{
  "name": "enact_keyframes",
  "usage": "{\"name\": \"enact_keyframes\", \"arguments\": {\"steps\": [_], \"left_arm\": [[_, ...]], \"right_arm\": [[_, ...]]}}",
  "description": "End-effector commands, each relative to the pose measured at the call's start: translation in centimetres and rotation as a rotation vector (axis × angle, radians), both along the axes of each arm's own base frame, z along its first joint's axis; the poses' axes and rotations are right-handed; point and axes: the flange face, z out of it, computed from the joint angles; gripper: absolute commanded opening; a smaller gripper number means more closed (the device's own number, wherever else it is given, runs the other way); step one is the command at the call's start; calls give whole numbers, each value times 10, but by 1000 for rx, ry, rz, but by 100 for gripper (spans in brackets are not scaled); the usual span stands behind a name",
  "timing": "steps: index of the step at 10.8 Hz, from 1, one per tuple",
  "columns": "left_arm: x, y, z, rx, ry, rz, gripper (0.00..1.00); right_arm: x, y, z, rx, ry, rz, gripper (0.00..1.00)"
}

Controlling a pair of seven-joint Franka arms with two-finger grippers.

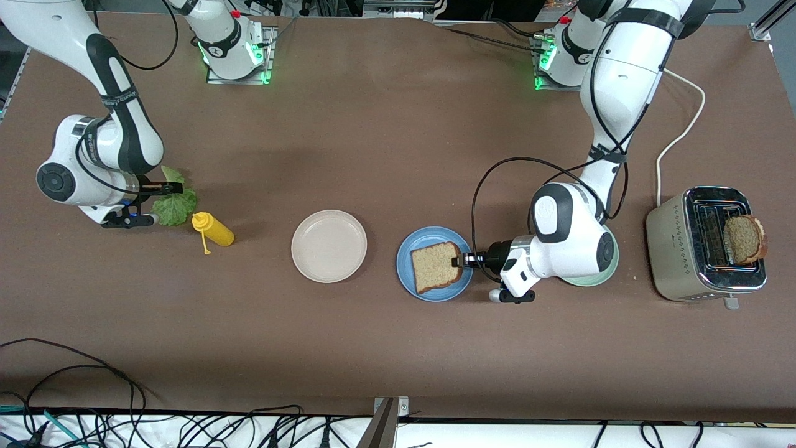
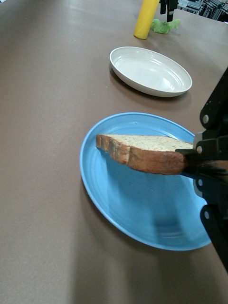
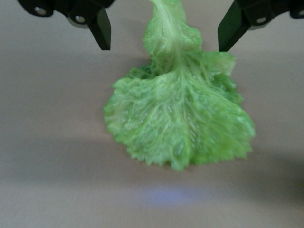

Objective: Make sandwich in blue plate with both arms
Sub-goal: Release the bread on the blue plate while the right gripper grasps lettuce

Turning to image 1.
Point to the beige chrome two-slot toaster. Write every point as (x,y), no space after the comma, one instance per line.
(675,261)

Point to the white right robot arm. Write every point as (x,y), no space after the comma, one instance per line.
(68,31)

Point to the green lettuce leaf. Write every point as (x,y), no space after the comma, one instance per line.
(177,208)

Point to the grey metal box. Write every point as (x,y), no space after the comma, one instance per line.
(398,9)

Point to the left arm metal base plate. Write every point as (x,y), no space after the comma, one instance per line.
(541,78)

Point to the beige round plate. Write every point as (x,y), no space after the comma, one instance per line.
(329,246)

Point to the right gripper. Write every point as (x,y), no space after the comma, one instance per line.
(151,186)

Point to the aluminium frame profile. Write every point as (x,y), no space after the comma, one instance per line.
(762,30)

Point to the light green round plate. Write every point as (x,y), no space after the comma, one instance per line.
(591,282)

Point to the brown bread slice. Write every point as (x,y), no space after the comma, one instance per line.
(745,239)
(435,267)

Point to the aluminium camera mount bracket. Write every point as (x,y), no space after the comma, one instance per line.
(382,423)

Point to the blue round plate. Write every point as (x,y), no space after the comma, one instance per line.
(403,264)

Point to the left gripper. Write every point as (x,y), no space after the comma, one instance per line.
(495,255)

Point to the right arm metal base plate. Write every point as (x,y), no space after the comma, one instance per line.
(268,56)

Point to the yellow mustard squeeze bottle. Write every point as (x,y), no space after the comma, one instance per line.
(217,231)

